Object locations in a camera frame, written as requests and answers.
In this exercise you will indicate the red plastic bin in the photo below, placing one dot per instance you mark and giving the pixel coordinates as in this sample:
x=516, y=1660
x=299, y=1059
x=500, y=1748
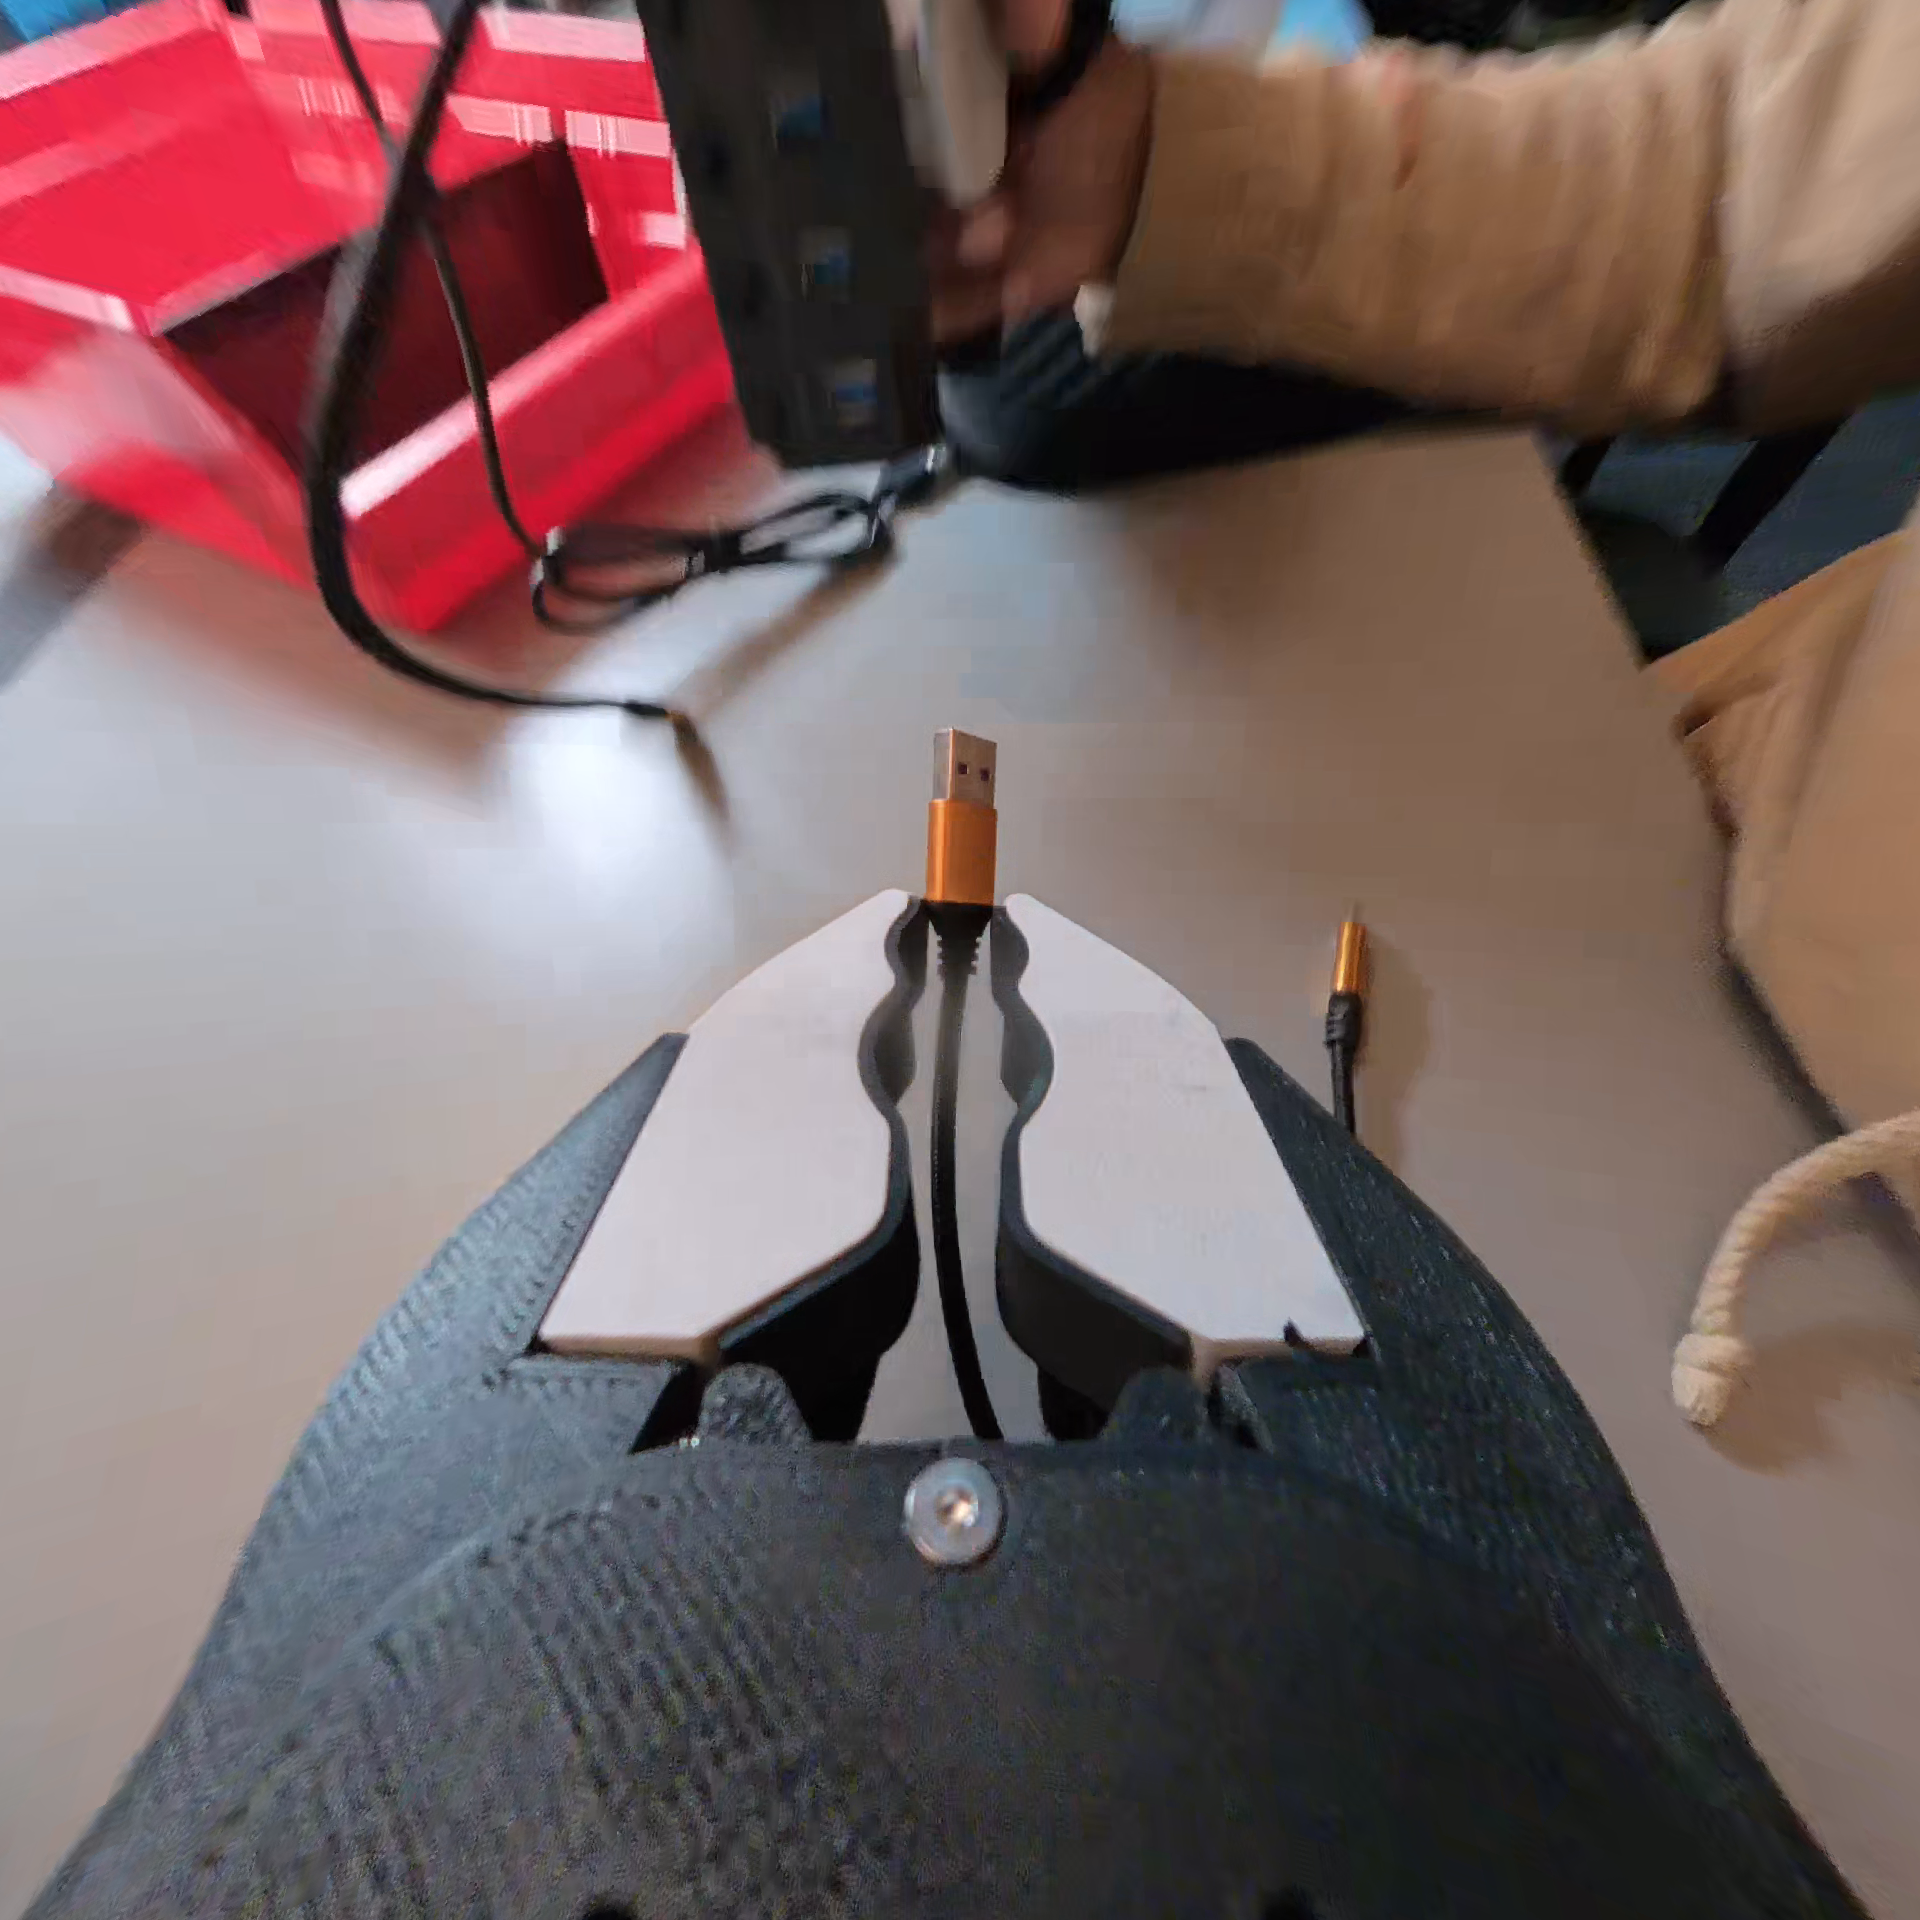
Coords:
x=524, y=494

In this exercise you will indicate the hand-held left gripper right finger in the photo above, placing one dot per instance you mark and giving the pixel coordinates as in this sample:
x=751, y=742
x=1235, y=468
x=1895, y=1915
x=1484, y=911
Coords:
x=1186, y=1184

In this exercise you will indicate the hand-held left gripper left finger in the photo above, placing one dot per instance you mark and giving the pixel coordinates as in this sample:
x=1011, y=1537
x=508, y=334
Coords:
x=721, y=1184

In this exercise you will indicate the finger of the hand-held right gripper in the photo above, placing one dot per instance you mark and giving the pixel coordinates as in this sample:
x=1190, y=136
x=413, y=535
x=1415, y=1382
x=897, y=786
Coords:
x=954, y=89

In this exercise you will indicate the person's right hand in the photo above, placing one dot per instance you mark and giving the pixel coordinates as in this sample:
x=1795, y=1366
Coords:
x=1066, y=195

